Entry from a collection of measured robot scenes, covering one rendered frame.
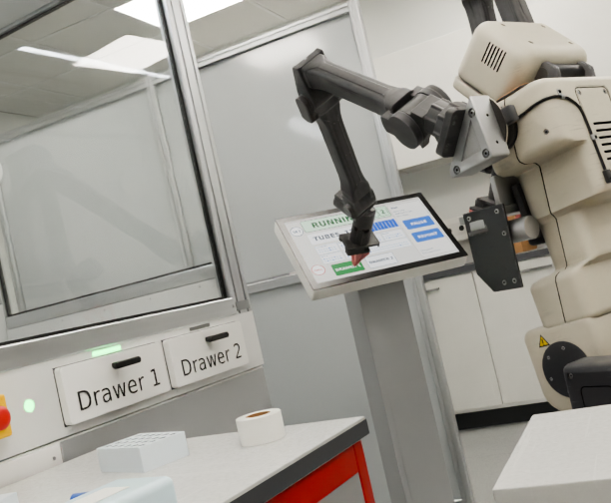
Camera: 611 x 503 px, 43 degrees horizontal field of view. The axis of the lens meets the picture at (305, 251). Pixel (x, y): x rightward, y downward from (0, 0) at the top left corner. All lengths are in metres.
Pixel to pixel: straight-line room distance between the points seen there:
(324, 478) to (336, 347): 2.13
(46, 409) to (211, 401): 0.49
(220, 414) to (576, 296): 0.89
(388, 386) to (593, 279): 1.08
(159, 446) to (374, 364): 1.27
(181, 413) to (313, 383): 1.56
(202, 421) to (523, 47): 1.06
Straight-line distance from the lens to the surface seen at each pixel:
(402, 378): 2.42
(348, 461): 1.19
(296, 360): 3.31
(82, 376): 1.57
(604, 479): 0.73
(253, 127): 3.36
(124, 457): 1.24
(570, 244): 1.49
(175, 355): 1.77
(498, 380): 4.41
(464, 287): 4.35
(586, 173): 1.44
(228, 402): 1.94
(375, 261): 2.32
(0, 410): 1.38
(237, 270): 2.05
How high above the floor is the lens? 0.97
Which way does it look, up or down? 3 degrees up
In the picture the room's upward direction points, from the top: 13 degrees counter-clockwise
